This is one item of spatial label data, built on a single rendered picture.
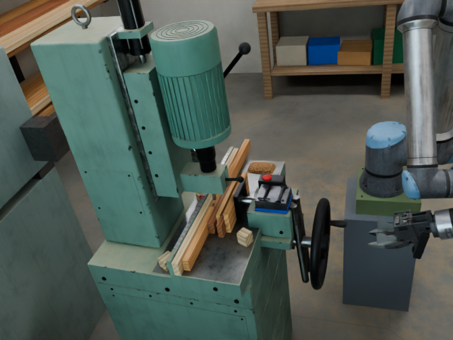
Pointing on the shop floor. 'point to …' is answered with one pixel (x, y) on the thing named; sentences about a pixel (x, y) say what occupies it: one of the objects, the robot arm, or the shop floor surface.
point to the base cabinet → (203, 312)
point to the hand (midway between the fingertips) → (373, 239)
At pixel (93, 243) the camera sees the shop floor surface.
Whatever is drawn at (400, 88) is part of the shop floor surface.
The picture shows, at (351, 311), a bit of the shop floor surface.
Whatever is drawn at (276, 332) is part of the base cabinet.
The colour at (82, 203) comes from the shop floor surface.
